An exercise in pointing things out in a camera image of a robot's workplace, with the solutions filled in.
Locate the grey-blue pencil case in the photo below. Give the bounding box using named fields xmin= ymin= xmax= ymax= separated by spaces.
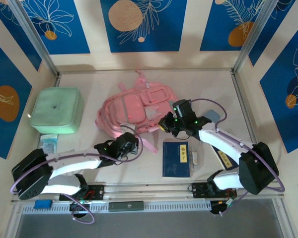
xmin=203 ymin=110 xmax=221 ymax=123

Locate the clear stationery pouch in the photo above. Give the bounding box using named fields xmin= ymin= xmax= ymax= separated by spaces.
xmin=188 ymin=147 xmax=202 ymax=172

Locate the blue book with yellow label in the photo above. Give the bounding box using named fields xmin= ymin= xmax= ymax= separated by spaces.
xmin=212 ymin=145 xmax=239 ymax=172
xmin=162 ymin=141 xmax=191 ymax=179

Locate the pink school backpack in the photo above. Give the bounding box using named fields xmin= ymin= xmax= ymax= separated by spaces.
xmin=94 ymin=70 xmax=178 ymax=156

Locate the blue tissue pack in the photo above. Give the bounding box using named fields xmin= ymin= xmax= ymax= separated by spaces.
xmin=39 ymin=133 xmax=58 ymax=154

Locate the dark grey bar device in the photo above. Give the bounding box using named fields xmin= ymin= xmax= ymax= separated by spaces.
xmin=108 ymin=201 xmax=145 ymax=212

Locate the mint green square case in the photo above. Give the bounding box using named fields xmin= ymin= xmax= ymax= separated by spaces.
xmin=29 ymin=87 xmax=84 ymax=135

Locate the small blue block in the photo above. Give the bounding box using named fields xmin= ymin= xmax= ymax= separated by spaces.
xmin=34 ymin=200 xmax=52 ymax=209

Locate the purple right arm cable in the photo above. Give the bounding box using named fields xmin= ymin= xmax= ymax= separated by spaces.
xmin=192 ymin=98 xmax=286 ymax=216

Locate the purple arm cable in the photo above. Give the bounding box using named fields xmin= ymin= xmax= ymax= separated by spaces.
xmin=192 ymin=98 xmax=286 ymax=216
xmin=10 ymin=125 xmax=144 ymax=225

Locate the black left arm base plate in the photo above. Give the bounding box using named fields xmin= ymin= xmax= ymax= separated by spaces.
xmin=59 ymin=184 xmax=105 ymax=201

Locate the aluminium front rail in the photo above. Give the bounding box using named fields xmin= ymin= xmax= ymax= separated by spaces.
xmin=11 ymin=182 xmax=285 ymax=203

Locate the small controller board with wires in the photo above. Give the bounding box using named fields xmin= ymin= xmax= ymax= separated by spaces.
xmin=210 ymin=197 xmax=238 ymax=216
xmin=69 ymin=200 xmax=90 ymax=219

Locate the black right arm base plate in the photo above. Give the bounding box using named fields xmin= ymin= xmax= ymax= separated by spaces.
xmin=191 ymin=182 xmax=238 ymax=199

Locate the grey slotted cable duct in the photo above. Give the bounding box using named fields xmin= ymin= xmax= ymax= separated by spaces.
xmin=22 ymin=200 xmax=212 ymax=214

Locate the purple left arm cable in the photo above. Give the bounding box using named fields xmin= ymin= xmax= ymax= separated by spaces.
xmin=10 ymin=125 xmax=144 ymax=225

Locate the aluminium frame post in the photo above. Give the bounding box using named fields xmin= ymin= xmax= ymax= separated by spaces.
xmin=232 ymin=0 xmax=281 ymax=75
xmin=8 ymin=0 xmax=60 ymax=77

